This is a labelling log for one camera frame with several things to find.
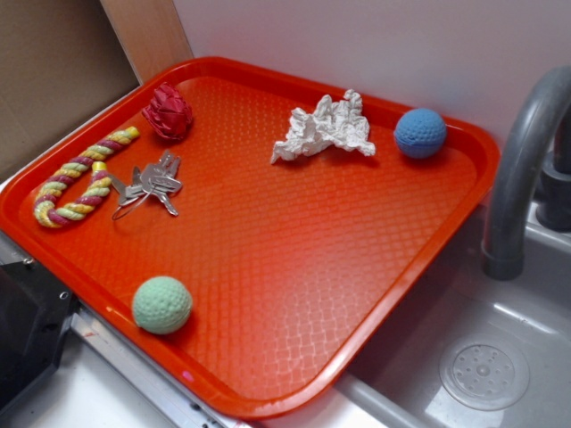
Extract blue dimpled ball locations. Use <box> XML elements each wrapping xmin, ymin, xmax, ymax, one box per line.
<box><xmin>393</xmin><ymin>108</ymin><xmax>447</xmax><ymax>159</ymax></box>

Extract multicolour twisted rope toy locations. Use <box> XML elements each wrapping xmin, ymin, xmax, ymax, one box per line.
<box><xmin>33</xmin><ymin>127</ymin><xmax>140</xmax><ymax>229</ymax></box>

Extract grey plastic sink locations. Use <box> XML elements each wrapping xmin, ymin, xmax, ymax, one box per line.
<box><xmin>334</xmin><ymin>195</ymin><xmax>571</xmax><ymax>428</ymax></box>

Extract brown cardboard panel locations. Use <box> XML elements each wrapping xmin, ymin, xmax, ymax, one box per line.
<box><xmin>1</xmin><ymin>1</ymin><xmax>138</xmax><ymax>179</ymax></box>

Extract silver keys on ring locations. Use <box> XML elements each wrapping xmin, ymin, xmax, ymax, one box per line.
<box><xmin>109</xmin><ymin>150</ymin><xmax>183</xmax><ymax>221</ymax></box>

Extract wooden board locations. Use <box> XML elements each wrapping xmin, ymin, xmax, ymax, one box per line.
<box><xmin>101</xmin><ymin>0</ymin><xmax>194</xmax><ymax>84</ymax></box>

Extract green dimpled ball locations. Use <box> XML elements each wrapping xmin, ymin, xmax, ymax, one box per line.
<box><xmin>132</xmin><ymin>276</ymin><xmax>194</xmax><ymax>335</ymax></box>

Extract orange plastic tray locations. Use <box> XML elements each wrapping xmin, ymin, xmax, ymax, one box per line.
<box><xmin>1</xmin><ymin>58</ymin><xmax>500</xmax><ymax>420</ymax></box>

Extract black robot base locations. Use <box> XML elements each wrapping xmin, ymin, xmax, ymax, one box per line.
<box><xmin>1</xmin><ymin>258</ymin><xmax>78</xmax><ymax>414</ymax></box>

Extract crumpled red paper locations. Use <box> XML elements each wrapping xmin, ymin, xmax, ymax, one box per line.
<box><xmin>142</xmin><ymin>83</ymin><xmax>194</xmax><ymax>142</ymax></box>

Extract grey curved faucet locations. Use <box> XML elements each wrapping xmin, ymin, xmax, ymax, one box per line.
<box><xmin>481</xmin><ymin>65</ymin><xmax>570</xmax><ymax>280</ymax></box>

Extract crumpled white paper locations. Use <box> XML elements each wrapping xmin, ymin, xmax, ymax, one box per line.
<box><xmin>270</xmin><ymin>89</ymin><xmax>377</xmax><ymax>164</ymax></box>

